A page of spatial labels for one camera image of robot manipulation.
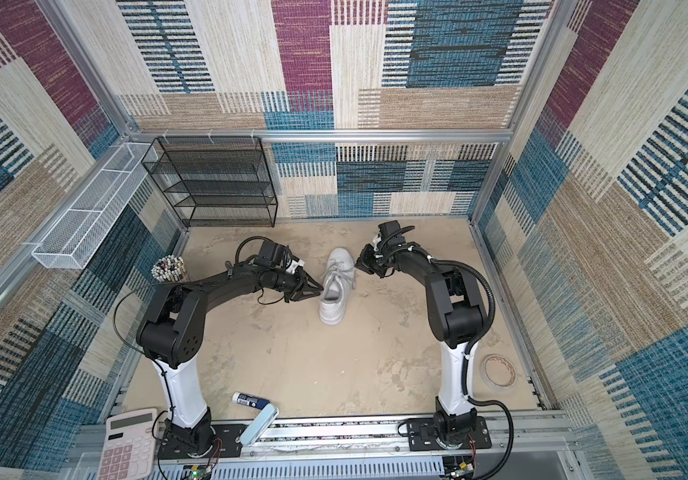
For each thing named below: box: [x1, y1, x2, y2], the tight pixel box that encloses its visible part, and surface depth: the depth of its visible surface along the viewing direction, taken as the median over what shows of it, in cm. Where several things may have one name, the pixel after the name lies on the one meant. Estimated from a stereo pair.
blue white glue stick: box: [232, 392, 271, 410], surface depth 79 cm
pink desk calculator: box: [96, 408, 157, 480], surface depth 73 cm
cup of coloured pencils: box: [151, 254, 186, 282], surface depth 86 cm
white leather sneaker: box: [319, 247, 357, 326], surface depth 94 cm
